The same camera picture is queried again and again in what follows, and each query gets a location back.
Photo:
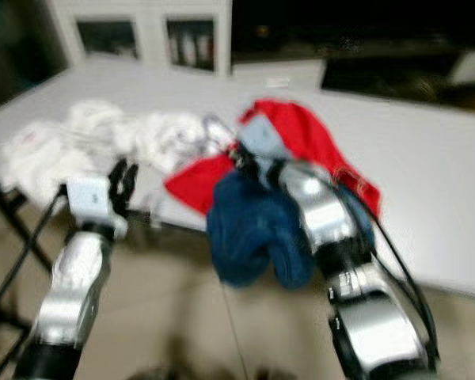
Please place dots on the white drawer front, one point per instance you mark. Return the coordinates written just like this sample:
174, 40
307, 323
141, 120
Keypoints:
277, 75
467, 67

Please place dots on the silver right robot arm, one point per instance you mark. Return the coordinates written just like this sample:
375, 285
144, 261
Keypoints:
324, 210

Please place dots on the white popsicle print T-shirt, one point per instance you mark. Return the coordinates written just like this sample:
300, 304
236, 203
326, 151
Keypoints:
47, 158

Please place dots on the blue denim jeans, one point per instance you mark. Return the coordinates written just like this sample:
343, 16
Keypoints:
253, 229

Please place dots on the grey brown curtain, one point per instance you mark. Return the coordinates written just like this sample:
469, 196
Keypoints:
16, 55

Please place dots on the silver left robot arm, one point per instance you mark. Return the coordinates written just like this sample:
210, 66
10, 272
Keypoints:
71, 293

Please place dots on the white glass door cabinet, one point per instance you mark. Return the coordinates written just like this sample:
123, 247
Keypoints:
150, 39

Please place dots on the black metal table leg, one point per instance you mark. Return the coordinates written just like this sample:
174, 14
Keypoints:
16, 226

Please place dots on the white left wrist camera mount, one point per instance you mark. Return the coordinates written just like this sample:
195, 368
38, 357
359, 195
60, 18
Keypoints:
91, 202

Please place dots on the white crumpled T-shirt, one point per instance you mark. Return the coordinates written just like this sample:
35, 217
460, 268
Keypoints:
174, 138

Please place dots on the red shirt with white trim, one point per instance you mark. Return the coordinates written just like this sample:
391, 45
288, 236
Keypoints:
309, 134

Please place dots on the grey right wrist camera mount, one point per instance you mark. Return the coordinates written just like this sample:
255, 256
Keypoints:
264, 136

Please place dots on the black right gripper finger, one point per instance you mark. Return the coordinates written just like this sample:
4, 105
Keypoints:
241, 161

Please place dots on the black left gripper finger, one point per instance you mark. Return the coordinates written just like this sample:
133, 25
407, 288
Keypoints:
131, 186
117, 180

